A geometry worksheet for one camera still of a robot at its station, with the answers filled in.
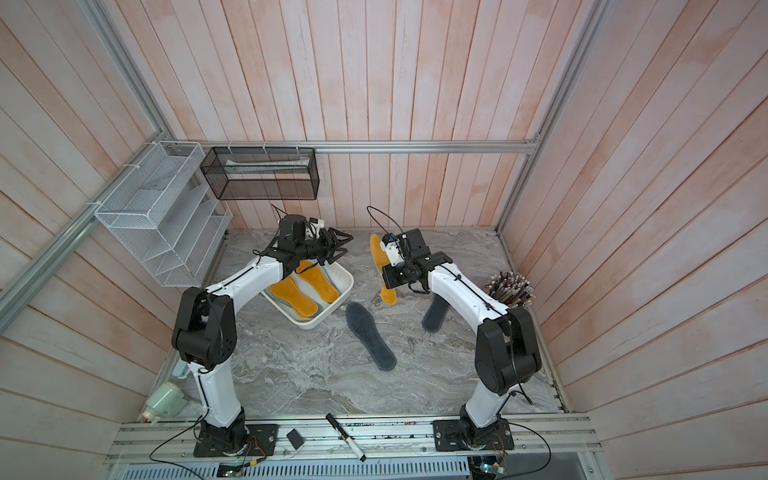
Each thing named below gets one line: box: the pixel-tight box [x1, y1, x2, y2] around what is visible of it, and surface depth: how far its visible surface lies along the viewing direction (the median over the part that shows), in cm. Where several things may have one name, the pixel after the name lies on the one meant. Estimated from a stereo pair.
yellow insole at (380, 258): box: [370, 233, 398, 306], surface depth 89 cm
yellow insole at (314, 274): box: [296, 260, 340, 303], surface depth 103 cm
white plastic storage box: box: [261, 260, 354, 330], surface depth 100 cm
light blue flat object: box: [172, 359, 189, 379], surface depth 84 cm
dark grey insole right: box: [422, 293, 451, 333], surface depth 98 cm
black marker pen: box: [326, 413, 367, 462], surface depth 75 cm
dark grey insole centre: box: [345, 302, 397, 371], surface depth 93 cm
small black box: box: [286, 428, 305, 450], surface depth 76 cm
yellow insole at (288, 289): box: [270, 276, 318, 318], surface depth 97 cm
